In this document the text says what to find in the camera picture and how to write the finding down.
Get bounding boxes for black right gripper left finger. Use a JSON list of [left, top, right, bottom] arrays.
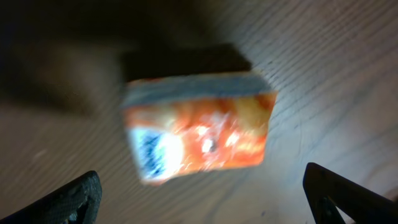
[[1, 170, 102, 224]]

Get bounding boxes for orange small box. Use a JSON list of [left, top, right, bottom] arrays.
[[121, 72, 277, 185]]

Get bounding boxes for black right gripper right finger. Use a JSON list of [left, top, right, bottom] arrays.
[[303, 162, 397, 224]]

